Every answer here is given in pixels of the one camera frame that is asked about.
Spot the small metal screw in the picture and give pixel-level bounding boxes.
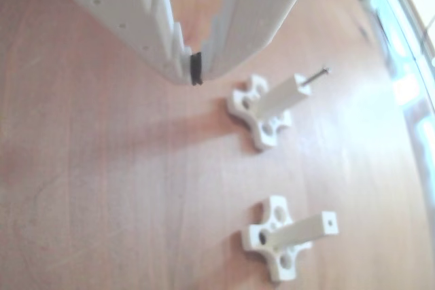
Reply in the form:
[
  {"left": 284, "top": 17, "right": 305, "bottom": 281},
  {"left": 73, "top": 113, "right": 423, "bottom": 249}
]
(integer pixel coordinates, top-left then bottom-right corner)
[{"left": 304, "top": 67, "right": 332, "bottom": 86}]

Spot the white cross-base post stand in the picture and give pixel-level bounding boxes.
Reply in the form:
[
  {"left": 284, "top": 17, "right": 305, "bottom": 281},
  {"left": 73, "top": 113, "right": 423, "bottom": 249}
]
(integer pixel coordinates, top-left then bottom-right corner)
[
  {"left": 241, "top": 195, "right": 339, "bottom": 283},
  {"left": 226, "top": 74, "right": 313, "bottom": 151}
]

